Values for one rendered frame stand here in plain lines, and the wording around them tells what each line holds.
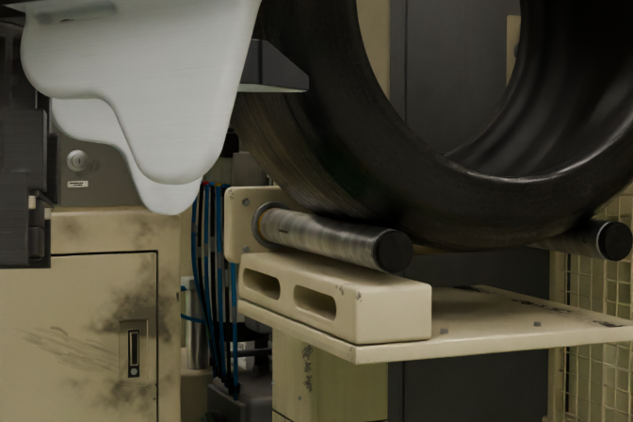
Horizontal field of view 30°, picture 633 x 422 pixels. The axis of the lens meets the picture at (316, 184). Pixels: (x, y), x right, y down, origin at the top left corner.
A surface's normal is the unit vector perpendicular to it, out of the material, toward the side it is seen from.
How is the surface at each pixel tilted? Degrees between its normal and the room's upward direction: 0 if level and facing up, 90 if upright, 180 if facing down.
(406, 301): 90
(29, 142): 82
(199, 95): 84
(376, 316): 90
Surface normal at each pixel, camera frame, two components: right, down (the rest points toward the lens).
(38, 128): 0.14, -0.08
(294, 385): -0.92, 0.02
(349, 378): 0.40, 0.05
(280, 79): 0.66, -0.08
